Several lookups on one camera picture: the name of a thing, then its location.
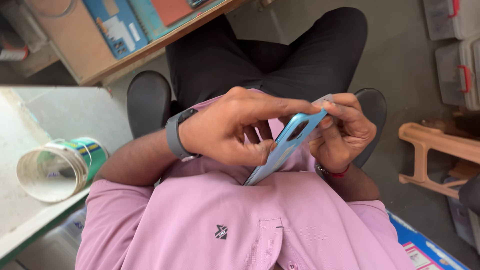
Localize clear plastic container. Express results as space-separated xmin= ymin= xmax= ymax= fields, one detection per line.
xmin=15 ymin=206 xmax=88 ymax=270

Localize clear storage box red latch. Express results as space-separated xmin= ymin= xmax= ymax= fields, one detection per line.
xmin=423 ymin=0 xmax=480 ymax=41
xmin=435 ymin=35 xmax=480 ymax=111

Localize blue printed carton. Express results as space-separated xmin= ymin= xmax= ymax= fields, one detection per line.
xmin=386 ymin=210 xmax=471 ymax=270

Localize red thread bracelet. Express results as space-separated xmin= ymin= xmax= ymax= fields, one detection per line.
xmin=315 ymin=161 xmax=350 ymax=179

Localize small translucent plastic card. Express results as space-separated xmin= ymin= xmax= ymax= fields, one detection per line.
xmin=311 ymin=94 xmax=335 ymax=109

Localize beige plastic stool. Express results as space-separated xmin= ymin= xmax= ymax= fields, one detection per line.
xmin=398 ymin=122 xmax=480 ymax=199

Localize person's right hand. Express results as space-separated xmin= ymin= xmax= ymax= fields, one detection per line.
xmin=308 ymin=93 xmax=377 ymax=174

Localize clear plastic storage bin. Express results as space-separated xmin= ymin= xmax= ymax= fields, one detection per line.
xmin=444 ymin=176 xmax=480 ymax=256

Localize grey wrist watch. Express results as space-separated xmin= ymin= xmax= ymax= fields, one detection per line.
xmin=165 ymin=108 xmax=203 ymax=163

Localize light blue smartphone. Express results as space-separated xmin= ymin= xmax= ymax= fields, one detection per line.
xmin=242 ymin=109 xmax=328 ymax=187

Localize wooden shelf with books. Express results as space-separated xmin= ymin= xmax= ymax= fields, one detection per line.
xmin=0 ymin=0 xmax=250 ymax=86

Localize person's left hand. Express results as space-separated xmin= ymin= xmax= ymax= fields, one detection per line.
xmin=179 ymin=86 xmax=324 ymax=167

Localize pink polo shirt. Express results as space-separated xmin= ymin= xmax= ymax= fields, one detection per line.
xmin=75 ymin=88 xmax=417 ymax=270

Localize white bucket with green label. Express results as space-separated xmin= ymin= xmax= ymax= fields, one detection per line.
xmin=16 ymin=137 xmax=109 ymax=203

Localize black trousers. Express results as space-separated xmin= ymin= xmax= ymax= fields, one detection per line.
xmin=165 ymin=7 xmax=368 ymax=109

